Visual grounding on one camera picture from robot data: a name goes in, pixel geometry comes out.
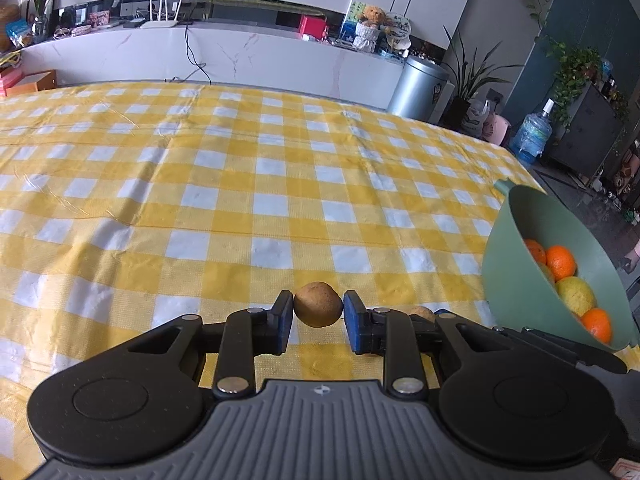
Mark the yellow lemon in bowl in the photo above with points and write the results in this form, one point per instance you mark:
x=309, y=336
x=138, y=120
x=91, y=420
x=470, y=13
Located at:
x=575, y=294

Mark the climbing vine plant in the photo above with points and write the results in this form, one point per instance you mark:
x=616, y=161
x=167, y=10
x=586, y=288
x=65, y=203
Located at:
x=575, y=67

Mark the orange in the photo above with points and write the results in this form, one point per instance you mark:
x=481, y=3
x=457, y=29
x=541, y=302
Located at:
x=597, y=325
x=535, y=252
x=561, y=261

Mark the white router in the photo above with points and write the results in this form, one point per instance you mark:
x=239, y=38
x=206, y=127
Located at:
x=160, y=22

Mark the red and white box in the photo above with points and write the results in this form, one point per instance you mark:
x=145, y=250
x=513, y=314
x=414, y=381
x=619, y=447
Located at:
x=10, y=80

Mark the round hand fan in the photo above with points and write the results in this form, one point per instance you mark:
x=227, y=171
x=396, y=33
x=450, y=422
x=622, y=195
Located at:
x=400, y=30

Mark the white plastic bag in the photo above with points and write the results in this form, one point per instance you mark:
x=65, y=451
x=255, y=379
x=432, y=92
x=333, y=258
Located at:
x=472, y=120

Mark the green colander bowl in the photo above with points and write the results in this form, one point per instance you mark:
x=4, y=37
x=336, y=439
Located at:
x=515, y=270

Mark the green picture card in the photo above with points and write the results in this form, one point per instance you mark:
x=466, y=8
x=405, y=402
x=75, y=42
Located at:
x=354, y=12

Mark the dark grey cabinet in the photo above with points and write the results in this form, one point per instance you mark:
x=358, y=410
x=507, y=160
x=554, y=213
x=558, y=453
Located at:
x=585, y=130

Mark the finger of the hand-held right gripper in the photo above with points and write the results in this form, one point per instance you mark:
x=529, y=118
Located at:
x=550, y=347

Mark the teddy bear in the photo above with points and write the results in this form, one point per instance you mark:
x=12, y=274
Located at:
x=369, y=17

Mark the blue water jug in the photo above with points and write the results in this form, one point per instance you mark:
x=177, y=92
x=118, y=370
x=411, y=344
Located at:
x=530, y=137

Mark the yellow checked tablecloth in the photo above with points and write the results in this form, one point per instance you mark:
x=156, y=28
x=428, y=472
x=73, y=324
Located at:
x=200, y=210

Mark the wall socket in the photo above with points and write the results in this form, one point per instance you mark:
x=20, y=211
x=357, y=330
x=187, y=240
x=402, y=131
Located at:
x=495, y=96

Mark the white TV cabinet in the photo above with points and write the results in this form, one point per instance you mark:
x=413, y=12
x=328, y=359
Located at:
x=275, y=60

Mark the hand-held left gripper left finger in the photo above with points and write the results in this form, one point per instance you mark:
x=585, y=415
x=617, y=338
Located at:
x=284, y=322

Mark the small brown fruit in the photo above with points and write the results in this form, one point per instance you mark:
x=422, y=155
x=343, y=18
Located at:
x=422, y=313
x=317, y=305

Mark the pink pig stool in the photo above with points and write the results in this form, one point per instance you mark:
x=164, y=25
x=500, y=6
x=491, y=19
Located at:
x=497, y=130

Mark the green plant in glass vase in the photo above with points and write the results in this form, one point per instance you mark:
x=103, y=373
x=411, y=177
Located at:
x=40, y=25

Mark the orange cardboard box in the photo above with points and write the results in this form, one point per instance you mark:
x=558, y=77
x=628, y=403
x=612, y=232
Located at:
x=35, y=82

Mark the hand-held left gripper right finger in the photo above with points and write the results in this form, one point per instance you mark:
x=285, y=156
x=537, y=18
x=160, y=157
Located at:
x=352, y=322

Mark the potted plant in black pot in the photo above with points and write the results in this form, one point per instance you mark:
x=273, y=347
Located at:
x=457, y=112

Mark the silver trash can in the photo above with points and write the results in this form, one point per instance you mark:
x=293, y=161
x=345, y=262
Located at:
x=415, y=90

